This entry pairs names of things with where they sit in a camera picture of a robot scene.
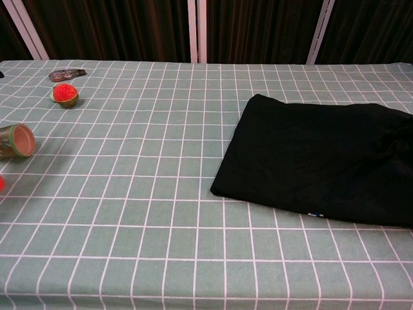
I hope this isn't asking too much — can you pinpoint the black T-shirt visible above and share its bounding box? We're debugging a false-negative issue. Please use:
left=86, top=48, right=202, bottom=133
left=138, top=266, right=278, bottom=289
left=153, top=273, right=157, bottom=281
left=209, top=93, right=413, bottom=230

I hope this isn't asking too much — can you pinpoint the dark brown pleated curtain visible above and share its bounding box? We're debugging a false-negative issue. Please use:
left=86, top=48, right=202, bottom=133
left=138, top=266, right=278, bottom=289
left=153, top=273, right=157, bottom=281
left=0, top=0, right=33, bottom=62
left=317, top=0, right=413, bottom=64
left=22, top=0, right=191, bottom=64
left=206, top=0, right=323, bottom=64

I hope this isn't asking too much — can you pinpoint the red ball in green shell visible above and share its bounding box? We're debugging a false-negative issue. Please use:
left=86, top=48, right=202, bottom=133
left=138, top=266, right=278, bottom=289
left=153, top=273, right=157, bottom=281
left=51, top=83, right=79, bottom=109

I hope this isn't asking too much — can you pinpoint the green paper cup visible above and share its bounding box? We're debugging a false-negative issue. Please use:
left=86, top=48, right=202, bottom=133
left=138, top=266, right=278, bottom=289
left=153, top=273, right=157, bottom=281
left=0, top=123, right=35, bottom=158

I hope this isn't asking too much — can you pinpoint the green white checked tablecloth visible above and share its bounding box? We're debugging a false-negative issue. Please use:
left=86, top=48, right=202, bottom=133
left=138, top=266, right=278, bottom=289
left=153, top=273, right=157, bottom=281
left=0, top=59, right=413, bottom=310

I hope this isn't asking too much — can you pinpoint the white slanted frame post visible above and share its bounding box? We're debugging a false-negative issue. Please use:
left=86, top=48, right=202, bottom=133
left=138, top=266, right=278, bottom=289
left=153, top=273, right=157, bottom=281
left=1, top=0, right=50, bottom=61
left=307, top=0, right=336, bottom=64

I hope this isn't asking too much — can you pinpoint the white upright frame post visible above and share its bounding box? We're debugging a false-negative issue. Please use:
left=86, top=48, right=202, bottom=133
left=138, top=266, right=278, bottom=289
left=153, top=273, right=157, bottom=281
left=197, top=0, right=208, bottom=64
left=186, top=0, right=198, bottom=64

